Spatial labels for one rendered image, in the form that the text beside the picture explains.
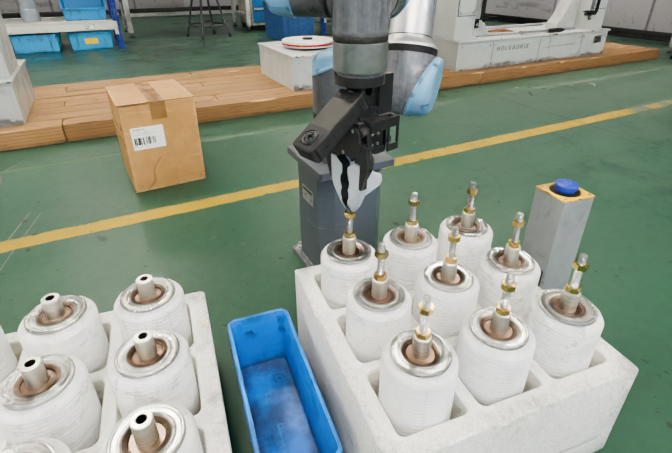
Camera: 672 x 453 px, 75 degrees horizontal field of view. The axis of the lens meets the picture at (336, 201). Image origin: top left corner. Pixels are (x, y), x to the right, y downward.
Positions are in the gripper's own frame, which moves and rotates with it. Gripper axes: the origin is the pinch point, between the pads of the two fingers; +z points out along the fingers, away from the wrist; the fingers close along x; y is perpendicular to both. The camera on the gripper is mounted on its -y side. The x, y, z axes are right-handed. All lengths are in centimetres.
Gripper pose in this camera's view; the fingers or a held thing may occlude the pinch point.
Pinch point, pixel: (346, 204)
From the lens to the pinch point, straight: 69.1
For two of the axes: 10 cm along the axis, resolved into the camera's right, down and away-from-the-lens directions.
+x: -6.5, -3.6, 6.7
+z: 0.0, 8.8, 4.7
